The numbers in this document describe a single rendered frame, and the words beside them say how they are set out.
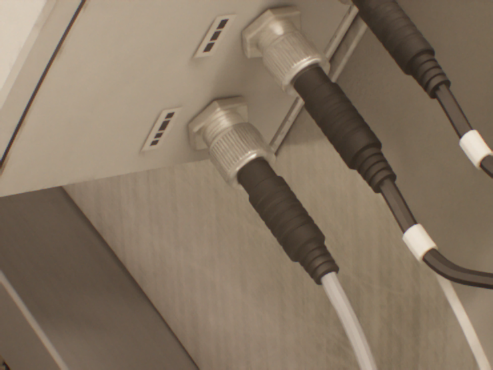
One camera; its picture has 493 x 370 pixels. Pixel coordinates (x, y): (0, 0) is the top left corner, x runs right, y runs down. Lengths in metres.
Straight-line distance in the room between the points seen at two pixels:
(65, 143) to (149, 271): 0.12
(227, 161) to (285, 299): 0.07
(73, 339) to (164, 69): 0.12
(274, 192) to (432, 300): 0.05
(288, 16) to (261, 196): 0.05
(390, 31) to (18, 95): 0.10
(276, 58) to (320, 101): 0.02
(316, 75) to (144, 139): 0.05
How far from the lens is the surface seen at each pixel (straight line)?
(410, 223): 0.80
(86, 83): 0.80
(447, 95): 0.78
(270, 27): 0.82
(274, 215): 0.83
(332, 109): 0.81
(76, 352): 0.91
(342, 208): 0.87
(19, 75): 0.78
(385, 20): 0.79
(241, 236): 0.90
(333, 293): 0.82
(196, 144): 0.85
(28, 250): 0.94
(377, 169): 0.80
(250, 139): 0.84
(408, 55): 0.78
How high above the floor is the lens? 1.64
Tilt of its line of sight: 8 degrees down
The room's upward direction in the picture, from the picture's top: 3 degrees counter-clockwise
